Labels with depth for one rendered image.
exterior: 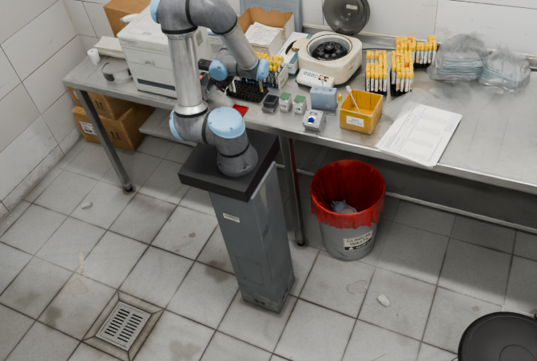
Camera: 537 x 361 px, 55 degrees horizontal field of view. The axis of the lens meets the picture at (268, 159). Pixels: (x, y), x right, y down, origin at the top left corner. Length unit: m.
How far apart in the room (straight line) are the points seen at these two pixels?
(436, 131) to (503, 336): 0.75
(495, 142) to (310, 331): 1.19
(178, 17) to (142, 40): 0.64
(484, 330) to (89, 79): 2.02
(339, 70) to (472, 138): 0.60
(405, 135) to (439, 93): 0.31
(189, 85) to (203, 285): 1.30
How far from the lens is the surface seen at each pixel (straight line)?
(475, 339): 1.84
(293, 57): 2.35
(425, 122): 2.08
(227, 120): 1.73
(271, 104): 2.17
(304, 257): 2.73
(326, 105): 2.12
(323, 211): 2.36
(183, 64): 1.70
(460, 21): 2.38
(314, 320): 2.55
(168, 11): 1.64
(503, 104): 2.24
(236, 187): 1.82
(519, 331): 1.89
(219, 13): 1.60
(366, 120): 1.99
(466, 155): 2.00
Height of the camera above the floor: 2.28
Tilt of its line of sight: 45 degrees down
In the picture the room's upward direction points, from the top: 10 degrees counter-clockwise
